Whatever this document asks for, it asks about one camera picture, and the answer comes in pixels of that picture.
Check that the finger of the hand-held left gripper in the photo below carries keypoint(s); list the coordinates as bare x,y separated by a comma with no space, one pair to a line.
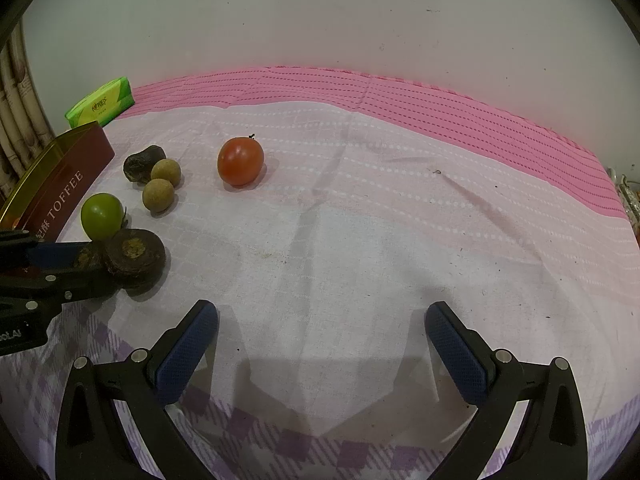
85,285
52,255

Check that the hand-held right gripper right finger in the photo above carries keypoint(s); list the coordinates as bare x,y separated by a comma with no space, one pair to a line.
457,355

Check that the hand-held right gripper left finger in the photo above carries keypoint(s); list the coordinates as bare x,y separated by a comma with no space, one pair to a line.
185,355

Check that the dark brown round fruit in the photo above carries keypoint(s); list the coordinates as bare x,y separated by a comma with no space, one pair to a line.
91,259
140,260

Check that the green lime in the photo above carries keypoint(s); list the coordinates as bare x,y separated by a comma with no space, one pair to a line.
102,216

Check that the maroon and gold tin box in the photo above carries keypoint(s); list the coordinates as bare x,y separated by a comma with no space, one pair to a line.
65,175

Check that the dark brown wrinkled fruit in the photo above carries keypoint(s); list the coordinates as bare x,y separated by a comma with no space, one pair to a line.
141,162

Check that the red tomato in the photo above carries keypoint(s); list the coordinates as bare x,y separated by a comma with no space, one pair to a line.
240,161

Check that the brown longan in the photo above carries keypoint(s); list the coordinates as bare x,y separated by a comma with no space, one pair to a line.
158,195
165,172

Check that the pink purple checked cloth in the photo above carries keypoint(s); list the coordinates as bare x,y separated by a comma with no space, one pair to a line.
350,260

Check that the beige rattan furniture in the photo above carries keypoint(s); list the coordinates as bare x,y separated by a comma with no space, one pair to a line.
15,110

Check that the green tissue pack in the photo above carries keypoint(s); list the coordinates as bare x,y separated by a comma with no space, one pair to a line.
100,104

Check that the crinkled clear plastic wrapper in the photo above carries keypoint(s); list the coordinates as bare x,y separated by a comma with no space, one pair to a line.
631,200

